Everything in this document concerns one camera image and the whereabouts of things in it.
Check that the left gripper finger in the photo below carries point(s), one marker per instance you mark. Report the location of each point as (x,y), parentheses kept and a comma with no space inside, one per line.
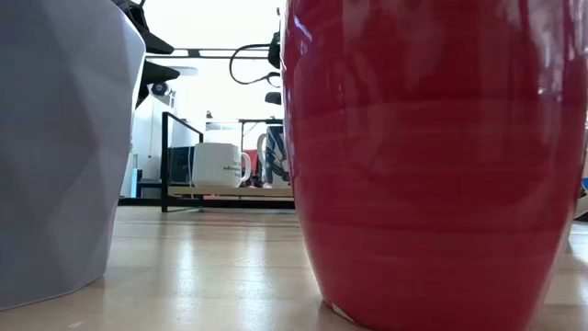
(151,39)
(158,72)

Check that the white mug blue leaf pattern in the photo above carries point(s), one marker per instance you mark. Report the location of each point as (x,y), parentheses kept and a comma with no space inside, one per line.
(275,156)

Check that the white mug black text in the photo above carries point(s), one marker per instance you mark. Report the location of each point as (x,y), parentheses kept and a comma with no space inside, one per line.
(216,165)

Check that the grey-blue faceted mug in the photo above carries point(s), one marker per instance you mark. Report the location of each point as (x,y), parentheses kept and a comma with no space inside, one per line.
(55,161)

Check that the black ceiling spotlight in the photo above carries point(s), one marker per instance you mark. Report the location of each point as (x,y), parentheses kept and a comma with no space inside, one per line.
(161,88)

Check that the red banner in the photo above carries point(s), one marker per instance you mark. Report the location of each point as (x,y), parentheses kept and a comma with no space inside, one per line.
(255,156)

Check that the black monitor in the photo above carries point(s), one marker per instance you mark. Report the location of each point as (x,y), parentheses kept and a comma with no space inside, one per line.
(181,164)

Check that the teal container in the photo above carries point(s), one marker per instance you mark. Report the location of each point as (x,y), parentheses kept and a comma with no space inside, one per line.
(136,182)

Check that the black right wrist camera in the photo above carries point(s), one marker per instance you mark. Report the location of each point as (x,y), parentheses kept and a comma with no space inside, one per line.
(274,50)

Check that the wooden shelf black metal frame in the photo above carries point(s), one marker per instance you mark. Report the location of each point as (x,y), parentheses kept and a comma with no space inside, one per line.
(229,190)

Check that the black metal table frame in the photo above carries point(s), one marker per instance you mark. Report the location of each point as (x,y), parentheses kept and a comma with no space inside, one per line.
(138,201)

